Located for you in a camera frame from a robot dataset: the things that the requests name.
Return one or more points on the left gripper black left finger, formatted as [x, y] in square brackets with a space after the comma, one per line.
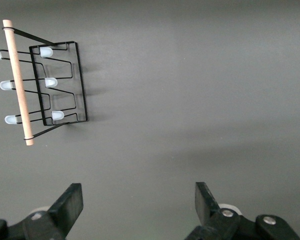
[65, 210]

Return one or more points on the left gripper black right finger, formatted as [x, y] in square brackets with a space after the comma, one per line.
[207, 210]

